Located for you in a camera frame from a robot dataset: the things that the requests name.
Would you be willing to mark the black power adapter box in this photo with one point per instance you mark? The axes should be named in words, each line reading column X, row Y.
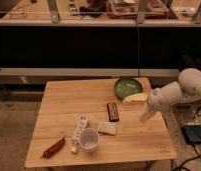
column 192, row 134

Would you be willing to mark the white sponge block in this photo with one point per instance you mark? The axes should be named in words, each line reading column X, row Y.
column 109, row 128

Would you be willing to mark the red-brown snack bar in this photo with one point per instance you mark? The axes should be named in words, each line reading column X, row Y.
column 53, row 149

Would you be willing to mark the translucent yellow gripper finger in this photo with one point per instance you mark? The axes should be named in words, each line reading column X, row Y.
column 148, row 114
column 138, row 97

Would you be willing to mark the white ceramic cup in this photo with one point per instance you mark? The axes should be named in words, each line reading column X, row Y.
column 89, row 139

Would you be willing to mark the dark brown chocolate bar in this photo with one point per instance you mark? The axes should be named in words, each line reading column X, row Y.
column 112, row 112

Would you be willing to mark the green ceramic bowl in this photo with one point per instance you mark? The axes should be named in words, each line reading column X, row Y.
column 124, row 87

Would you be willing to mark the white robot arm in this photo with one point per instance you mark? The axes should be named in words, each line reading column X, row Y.
column 185, row 90

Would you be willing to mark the wooden table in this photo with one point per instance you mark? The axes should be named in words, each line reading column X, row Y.
column 64, row 101

